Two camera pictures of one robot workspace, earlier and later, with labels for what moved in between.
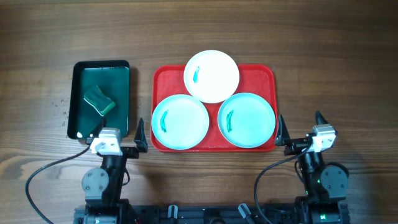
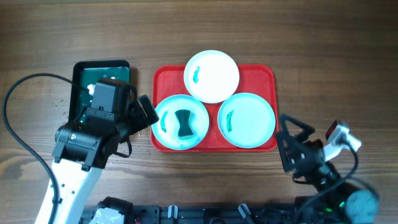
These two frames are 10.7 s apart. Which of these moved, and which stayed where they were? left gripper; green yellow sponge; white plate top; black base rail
Moved: left gripper; green yellow sponge
Stayed: black base rail; white plate top
